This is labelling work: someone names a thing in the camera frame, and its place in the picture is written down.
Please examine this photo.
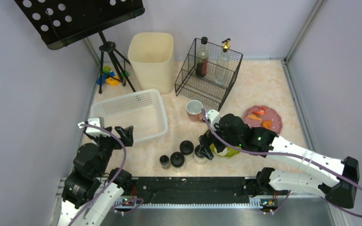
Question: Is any spice jar labelled black lid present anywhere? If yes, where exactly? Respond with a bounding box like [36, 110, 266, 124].
[194, 145, 207, 165]

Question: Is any spice jar round black lid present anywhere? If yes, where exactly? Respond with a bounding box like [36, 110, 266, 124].
[179, 140, 194, 161]

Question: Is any clear bottle gold pump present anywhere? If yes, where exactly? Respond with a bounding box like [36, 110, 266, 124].
[215, 38, 231, 85]

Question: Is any dark sauce bottle black cap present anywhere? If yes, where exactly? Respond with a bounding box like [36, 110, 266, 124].
[196, 37, 209, 77]

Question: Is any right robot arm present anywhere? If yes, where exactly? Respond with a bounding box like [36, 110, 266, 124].
[199, 110, 360, 209]

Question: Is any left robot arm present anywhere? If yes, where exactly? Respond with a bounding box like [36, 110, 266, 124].
[58, 122, 133, 226]

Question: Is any white egg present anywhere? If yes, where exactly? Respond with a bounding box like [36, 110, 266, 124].
[216, 148, 228, 156]

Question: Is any green dotted plate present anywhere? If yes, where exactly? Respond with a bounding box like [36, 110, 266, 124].
[209, 144, 239, 158]

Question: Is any white plastic basket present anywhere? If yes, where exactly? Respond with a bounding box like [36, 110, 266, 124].
[90, 89, 168, 143]

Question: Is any fried shrimp piece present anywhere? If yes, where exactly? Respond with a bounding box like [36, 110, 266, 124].
[247, 113, 262, 121]

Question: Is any pink dotted plate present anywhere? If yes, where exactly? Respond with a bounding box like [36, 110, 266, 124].
[242, 105, 283, 134]

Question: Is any pink floral mug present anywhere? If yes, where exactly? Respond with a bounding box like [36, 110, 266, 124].
[186, 100, 203, 122]

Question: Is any front spice jar black lid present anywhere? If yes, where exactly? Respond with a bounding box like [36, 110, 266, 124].
[170, 152, 186, 173]

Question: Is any red shrimp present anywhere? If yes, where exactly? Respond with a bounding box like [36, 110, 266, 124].
[252, 106, 266, 116]

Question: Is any orange fried drumstick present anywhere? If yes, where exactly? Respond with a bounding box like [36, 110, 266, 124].
[261, 120, 272, 129]

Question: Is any small spice jar black lid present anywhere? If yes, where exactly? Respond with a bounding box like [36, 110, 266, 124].
[159, 155, 171, 170]

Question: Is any yellow toy block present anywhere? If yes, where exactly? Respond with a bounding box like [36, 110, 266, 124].
[105, 76, 121, 86]

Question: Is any green toy block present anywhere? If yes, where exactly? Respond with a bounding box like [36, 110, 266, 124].
[102, 66, 111, 74]

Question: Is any cream plastic waste bin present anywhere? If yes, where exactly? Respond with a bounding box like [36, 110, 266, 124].
[128, 32, 175, 94]

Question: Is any black perforated music stand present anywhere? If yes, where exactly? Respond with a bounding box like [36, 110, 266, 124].
[15, 0, 145, 91]

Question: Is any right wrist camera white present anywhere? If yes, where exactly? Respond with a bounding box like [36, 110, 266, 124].
[206, 110, 221, 127]

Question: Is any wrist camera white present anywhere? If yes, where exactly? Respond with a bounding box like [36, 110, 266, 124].
[206, 110, 221, 127]
[77, 117, 106, 137]

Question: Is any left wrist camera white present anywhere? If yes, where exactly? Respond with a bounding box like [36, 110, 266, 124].
[77, 117, 106, 137]

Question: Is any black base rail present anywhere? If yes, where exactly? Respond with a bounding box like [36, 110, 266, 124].
[106, 174, 294, 210]

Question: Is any black wire rack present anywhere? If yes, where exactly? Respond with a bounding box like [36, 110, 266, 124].
[174, 38, 243, 111]

